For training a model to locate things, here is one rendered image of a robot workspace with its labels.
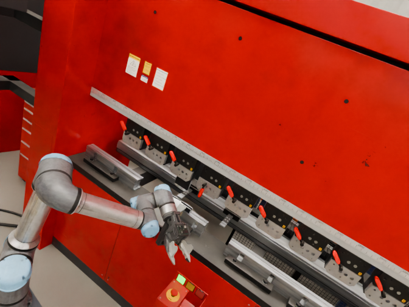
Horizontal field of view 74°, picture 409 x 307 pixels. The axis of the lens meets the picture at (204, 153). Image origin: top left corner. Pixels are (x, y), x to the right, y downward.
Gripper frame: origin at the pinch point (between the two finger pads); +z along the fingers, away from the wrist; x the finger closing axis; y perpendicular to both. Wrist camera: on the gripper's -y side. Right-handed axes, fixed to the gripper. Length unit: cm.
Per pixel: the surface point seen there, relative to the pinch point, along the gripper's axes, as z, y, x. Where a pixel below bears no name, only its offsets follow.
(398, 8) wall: -263, 200, 383
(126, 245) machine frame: -39, -73, 23
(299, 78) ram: -49, 76, 32
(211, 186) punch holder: -38, 3, 36
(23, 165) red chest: -162, -162, -17
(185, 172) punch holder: -52, -5, 28
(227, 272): 4, -19, 48
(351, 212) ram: 6, 53, 61
